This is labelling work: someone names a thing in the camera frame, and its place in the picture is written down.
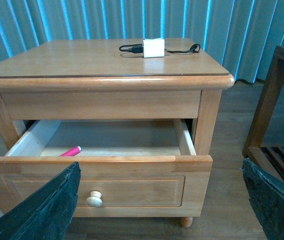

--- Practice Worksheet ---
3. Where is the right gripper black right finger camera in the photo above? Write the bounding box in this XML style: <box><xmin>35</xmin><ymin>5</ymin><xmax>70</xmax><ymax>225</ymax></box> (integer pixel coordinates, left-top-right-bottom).
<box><xmin>241</xmin><ymin>158</ymin><xmax>284</xmax><ymax>240</ymax></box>

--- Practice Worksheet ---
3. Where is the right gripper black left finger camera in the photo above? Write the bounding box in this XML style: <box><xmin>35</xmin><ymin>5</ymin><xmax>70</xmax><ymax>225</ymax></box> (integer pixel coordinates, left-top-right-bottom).
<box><xmin>0</xmin><ymin>162</ymin><xmax>81</xmax><ymax>240</ymax></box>

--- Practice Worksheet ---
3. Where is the pink marker with clear cap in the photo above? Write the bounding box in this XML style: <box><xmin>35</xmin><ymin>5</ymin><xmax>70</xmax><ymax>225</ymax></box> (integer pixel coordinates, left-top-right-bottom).
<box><xmin>60</xmin><ymin>146</ymin><xmax>82</xmax><ymax>157</ymax></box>

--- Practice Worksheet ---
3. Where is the wooden drawer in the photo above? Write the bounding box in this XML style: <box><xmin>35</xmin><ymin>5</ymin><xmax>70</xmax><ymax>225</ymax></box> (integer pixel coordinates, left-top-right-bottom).
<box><xmin>0</xmin><ymin>119</ymin><xmax>212</xmax><ymax>218</ymax></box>

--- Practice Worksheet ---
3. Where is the round wooden drawer knob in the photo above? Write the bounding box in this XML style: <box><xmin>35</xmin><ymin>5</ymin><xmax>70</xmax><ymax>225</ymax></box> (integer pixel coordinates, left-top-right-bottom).
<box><xmin>86</xmin><ymin>190</ymin><xmax>103</xmax><ymax>208</ymax></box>

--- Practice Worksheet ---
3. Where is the dark wooden slatted rack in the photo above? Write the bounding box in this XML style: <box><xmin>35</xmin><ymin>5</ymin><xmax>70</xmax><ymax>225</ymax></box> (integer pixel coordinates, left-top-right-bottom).
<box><xmin>242</xmin><ymin>45</ymin><xmax>284</xmax><ymax>181</ymax></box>

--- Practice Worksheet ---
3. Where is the wooden nightstand cabinet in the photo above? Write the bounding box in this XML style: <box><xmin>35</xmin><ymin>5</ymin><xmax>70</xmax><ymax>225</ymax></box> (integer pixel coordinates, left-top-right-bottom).
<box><xmin>0</xmin><ymin>37</ymin><xmax>235</xmax><ymax>229</ymax></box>

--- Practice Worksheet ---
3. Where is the grey pleated curtain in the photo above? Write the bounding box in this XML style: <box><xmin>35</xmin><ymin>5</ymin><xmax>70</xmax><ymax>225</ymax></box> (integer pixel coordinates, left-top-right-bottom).
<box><xmin>0</xmin><ymin>0</ymin><xmax>284</xmax><ymax>83</ymax></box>

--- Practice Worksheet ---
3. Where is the white power adapter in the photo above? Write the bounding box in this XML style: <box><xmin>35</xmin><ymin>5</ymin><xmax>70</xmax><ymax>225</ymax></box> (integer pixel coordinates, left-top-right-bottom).
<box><xmin>142</xmin><ymin>38</ymin><xmax>165</xmax><ymax>58</ymax></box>

